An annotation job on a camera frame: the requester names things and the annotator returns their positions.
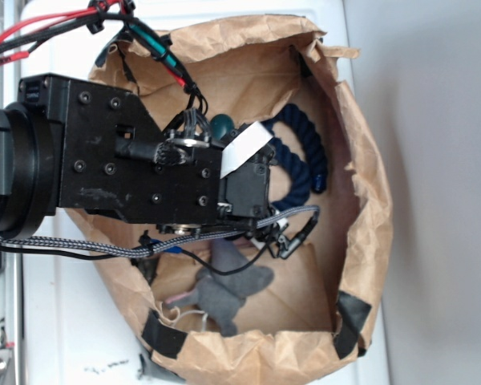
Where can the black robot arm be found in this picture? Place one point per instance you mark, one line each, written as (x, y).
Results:
(72, 144)

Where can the grey plush elephant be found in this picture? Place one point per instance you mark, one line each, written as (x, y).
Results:
(223, 286)

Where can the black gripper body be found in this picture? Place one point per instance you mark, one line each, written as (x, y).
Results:
(175, 184)

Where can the white paper label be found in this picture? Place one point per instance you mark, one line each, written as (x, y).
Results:
(244, 146)

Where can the dark green plastic pickle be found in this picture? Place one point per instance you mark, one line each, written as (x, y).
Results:
(221, 125)

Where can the brown paper bag bin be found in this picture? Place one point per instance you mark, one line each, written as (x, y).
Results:
(318, 315)

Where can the aluminium frame rail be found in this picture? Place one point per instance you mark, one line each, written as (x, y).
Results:
(12, 367)

